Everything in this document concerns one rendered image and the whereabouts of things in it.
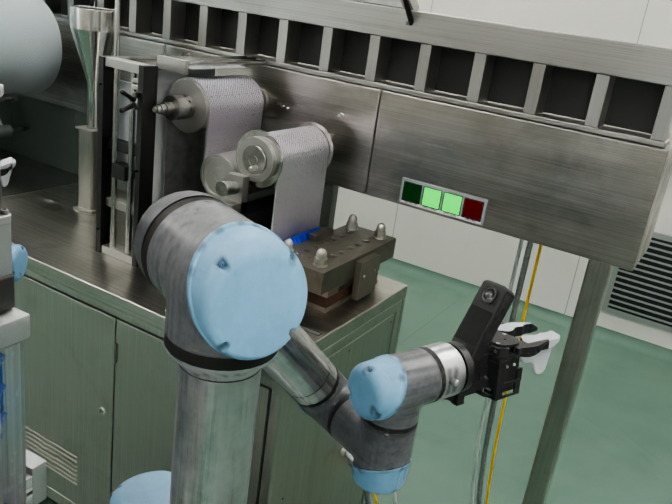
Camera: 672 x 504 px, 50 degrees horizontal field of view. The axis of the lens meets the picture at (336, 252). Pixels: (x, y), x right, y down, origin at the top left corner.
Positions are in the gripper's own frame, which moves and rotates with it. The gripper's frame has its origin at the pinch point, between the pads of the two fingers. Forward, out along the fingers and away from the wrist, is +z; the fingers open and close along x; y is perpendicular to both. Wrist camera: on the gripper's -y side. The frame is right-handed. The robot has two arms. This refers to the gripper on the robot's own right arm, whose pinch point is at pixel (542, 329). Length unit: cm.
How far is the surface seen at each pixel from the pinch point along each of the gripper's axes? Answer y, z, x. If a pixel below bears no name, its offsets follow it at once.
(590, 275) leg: 13, 80, -44
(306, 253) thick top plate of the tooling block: 9, 14, -85
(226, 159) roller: -13, 1, -103
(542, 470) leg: 76, 80, -51
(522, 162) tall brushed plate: -17, 57, -53
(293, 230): 6, 17, -96
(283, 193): -6, 11, -92
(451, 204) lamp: -4, 50, -69
